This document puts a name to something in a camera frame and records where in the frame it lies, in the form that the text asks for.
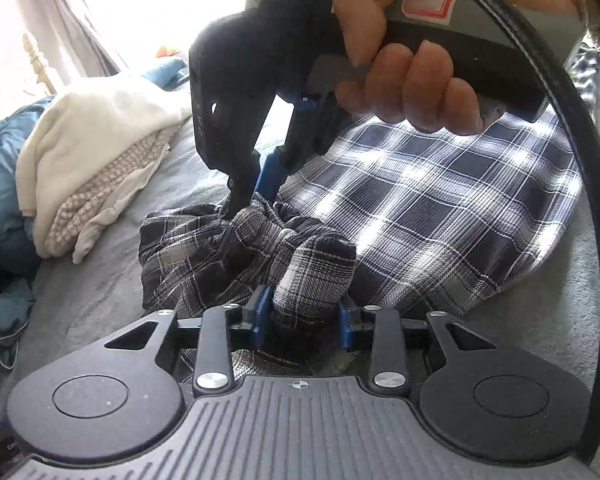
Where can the window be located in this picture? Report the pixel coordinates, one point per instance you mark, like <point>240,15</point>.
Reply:
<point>190,0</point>

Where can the pink patterned garment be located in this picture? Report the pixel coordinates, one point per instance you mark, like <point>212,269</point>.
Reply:
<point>95,195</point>

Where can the white garment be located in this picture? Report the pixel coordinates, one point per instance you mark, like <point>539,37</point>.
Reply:
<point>115,210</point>

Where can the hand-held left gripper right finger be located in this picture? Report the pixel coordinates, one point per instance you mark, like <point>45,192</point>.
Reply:
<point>344,325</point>

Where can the grey curtain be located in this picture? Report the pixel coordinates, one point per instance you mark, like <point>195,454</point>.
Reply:
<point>65,10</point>

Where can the cream carved headboard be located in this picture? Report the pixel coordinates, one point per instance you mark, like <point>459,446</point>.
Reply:
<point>35,60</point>

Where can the black white plaid pants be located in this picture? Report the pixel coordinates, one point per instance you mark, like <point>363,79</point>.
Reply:
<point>430,210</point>

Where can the small orange object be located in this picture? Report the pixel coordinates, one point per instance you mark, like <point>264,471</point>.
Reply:
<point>166,51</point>

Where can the teal pillow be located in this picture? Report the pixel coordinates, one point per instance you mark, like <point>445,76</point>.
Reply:
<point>165,72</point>

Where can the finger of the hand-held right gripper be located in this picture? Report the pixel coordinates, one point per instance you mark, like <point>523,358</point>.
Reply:
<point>240,192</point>
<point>267,175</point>

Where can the person's right hand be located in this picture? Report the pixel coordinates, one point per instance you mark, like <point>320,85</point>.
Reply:
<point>365,10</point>

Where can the teal duvet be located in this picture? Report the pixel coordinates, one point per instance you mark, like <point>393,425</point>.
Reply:
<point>0,170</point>

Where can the cream fleece blanket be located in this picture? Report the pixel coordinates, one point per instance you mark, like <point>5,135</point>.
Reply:
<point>95,120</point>

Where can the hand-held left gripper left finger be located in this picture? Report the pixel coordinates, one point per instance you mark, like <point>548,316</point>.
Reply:
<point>261,320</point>

